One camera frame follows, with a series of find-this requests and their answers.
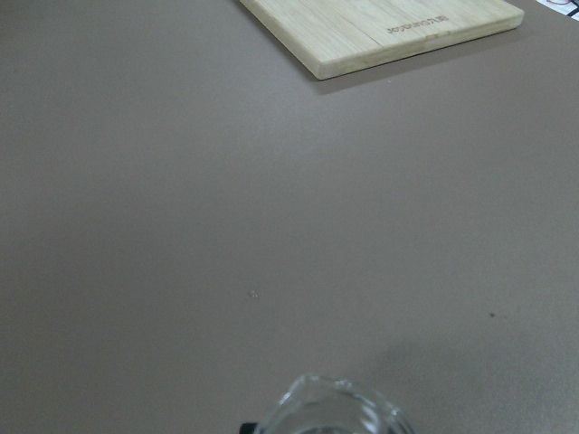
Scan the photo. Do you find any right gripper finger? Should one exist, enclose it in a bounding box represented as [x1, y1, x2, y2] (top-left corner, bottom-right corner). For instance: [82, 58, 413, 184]
[239, 422, 257, 434]

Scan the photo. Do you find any clear glass pitcher cup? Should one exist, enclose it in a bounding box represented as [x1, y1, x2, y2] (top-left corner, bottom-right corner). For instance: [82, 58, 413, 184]
[255, 373, 415, 433]

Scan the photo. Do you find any bamboo cutting board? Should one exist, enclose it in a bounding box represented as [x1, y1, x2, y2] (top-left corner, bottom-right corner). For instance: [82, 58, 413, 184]
[243, 0, 524, 80]

